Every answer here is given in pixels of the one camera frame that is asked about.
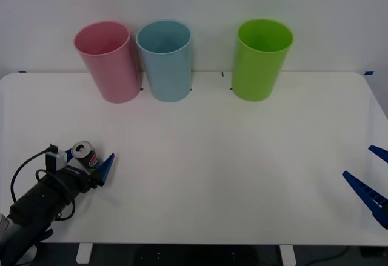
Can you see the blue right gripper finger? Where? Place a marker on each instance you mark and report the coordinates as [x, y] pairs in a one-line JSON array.
[[380, 153], [371, 196]]

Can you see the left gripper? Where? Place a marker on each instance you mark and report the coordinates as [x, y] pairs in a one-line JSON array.
[[75, 181]]

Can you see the black drink can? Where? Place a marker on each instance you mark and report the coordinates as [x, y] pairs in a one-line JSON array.
[[87, 157]]

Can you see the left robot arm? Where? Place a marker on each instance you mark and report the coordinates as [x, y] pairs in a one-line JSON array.
[[33, 202]]

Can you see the white table leg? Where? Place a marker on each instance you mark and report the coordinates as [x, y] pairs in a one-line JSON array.
[[288, 254], [84, 253]]

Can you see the pink plastic waste bin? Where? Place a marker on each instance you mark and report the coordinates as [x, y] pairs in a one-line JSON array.
[[112, 72]]

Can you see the pale blue plastic waste bin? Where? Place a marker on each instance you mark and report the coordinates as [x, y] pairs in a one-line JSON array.
[[168, 75]]

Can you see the green plastic waste bin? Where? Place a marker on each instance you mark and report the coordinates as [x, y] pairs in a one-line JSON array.
[[257, 72]]

